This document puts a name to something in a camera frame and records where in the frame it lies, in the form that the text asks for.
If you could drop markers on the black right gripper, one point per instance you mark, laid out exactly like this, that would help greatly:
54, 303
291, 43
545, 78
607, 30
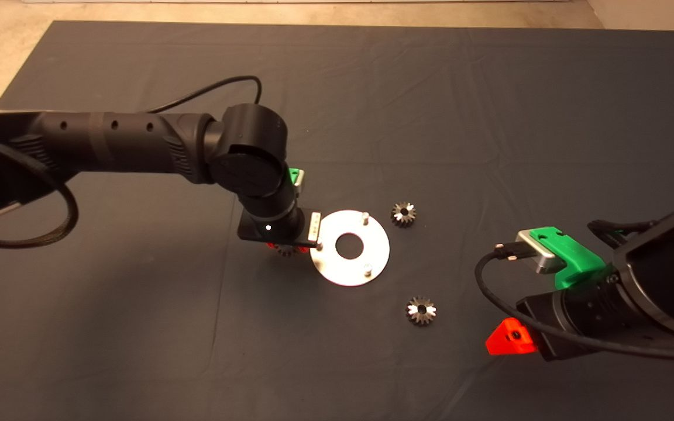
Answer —
585, 304

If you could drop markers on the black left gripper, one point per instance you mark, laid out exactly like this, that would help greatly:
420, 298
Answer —
275, 225

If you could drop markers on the steel planetary gear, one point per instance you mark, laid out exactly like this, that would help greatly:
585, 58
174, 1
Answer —
414, 314
398, 217
286, 251

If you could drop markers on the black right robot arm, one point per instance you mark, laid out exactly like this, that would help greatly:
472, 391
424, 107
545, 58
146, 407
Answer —
670, 280

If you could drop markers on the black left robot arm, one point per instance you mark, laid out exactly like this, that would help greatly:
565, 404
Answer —
120, 143

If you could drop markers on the round metal carrier plate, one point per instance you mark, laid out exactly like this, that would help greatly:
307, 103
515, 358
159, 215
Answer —
337, 272

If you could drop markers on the dark grey table cloth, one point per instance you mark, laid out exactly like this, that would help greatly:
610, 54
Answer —
372, 88

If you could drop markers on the silver left camera box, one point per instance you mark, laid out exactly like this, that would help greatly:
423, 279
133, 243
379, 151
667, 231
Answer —
299, 186

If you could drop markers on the silver camera box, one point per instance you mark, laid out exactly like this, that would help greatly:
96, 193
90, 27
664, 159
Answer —
299, 186
542, 260

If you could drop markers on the green left camera mount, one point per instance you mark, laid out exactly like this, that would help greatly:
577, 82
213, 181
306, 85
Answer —
292, 175

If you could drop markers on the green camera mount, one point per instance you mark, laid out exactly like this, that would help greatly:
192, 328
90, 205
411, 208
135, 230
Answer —
577, 257
292, 175

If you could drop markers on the silver right camera box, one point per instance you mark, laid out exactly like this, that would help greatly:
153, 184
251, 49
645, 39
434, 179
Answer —
542, 260

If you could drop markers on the green right camera mount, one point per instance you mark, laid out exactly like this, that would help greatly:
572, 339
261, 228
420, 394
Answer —
577, 257

